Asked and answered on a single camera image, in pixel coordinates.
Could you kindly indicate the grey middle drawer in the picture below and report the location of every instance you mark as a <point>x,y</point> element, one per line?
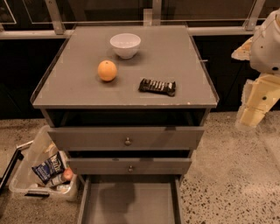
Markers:
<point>143,166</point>

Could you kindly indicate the white ceramic bowl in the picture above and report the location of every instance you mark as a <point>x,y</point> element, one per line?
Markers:
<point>125,45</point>

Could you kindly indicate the black bin lid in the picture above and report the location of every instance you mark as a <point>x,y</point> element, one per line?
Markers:
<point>18,155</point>

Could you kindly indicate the grey top drawer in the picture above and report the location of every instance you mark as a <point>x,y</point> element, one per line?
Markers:
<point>126,138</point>

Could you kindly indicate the orange fruit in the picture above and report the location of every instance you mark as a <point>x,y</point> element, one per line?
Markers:
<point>107,70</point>

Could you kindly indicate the grey open bottom drawer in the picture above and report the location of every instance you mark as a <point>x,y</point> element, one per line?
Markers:
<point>131,199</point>

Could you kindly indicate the red apple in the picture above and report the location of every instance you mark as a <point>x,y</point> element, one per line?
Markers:
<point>67,174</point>

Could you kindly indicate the clear plastic storage bin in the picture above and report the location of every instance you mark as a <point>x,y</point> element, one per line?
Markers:
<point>26,182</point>

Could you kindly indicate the grey drawer cabinet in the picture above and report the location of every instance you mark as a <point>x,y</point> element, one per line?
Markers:
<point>71,93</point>

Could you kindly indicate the metal window railing frame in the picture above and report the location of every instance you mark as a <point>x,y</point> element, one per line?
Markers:
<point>56,19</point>

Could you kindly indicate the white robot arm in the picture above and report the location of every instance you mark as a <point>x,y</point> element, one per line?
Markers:
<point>270,26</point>

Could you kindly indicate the blue kettle chips bag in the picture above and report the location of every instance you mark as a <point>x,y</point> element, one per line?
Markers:
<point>51,167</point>

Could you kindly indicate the black rxbar chocolate bar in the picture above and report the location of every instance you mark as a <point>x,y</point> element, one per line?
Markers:
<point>157,87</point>

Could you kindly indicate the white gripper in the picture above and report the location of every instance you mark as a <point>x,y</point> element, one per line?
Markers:
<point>267,49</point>

